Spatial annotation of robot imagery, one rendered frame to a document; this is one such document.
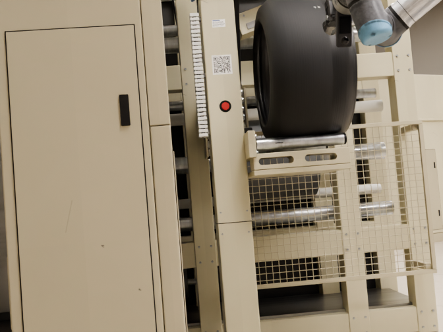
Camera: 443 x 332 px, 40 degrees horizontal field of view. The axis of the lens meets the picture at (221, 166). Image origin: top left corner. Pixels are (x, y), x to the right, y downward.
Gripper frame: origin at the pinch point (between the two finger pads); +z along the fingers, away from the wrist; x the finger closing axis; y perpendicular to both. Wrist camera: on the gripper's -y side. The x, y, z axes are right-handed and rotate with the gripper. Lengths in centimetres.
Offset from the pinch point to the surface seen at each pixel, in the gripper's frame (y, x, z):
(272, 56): -1.7, 18.0, 13.5
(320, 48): -1.4, 1.7, 8.6
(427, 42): 267, -374, 721
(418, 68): 228, -359, 737
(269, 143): -30.4, 20.4, 26.1
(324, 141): -31.1, 0.0, 26.3
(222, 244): -65, 40, 38
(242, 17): 37, 20, 65
